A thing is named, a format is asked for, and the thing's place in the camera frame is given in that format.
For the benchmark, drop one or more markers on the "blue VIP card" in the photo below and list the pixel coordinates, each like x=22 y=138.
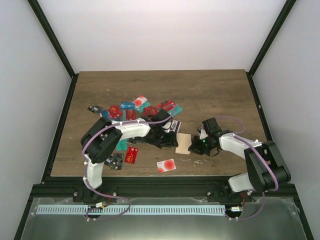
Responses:
x=127 y=105

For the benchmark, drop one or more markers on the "teal VIP card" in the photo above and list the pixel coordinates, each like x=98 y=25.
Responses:
x=122 y=145

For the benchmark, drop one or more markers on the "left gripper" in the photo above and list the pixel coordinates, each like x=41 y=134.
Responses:
x=169 y=142

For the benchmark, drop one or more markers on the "white red circle card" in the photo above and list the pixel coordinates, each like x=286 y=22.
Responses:
x=139 y=101

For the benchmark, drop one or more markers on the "white card red circles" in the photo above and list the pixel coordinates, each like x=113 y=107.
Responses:
x=166 y=165

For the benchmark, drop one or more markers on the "black front frame rail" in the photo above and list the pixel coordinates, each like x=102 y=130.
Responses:
x=213 y=188

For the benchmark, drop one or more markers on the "white magnetic stripe card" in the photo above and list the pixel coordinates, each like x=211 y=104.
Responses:
x=175 y=126

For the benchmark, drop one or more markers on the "black frame post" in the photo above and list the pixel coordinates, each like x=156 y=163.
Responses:
x=42 y=19
x=277 y=25

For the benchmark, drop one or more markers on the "black card pair front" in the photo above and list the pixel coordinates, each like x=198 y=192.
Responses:
x=115 y=162

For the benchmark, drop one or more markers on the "black right frame post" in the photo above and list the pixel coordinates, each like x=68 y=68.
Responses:
x=277 y=25

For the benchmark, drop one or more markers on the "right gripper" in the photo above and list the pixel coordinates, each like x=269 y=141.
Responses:
x=195 y=148

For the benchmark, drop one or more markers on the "beige leather card holder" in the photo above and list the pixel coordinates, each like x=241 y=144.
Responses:
x=184 y=141

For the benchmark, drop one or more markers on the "red vip card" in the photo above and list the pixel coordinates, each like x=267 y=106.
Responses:
x=114 y=112
x=131 y=155

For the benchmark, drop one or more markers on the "black left frame post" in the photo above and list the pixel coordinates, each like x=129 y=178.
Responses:
x=42 y=19

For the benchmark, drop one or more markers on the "black VIP card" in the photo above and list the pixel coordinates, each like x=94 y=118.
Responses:
x=96 y=109

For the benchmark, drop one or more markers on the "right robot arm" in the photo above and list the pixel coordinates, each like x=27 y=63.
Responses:
x=266 y=167

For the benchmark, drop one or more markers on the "red VIP card front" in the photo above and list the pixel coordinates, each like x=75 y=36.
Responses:
x=131 y=155

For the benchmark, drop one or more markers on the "light blue cable tray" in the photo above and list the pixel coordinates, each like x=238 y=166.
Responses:
x=202 y=210

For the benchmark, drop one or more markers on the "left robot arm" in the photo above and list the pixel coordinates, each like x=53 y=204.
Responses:
x=102 y=138

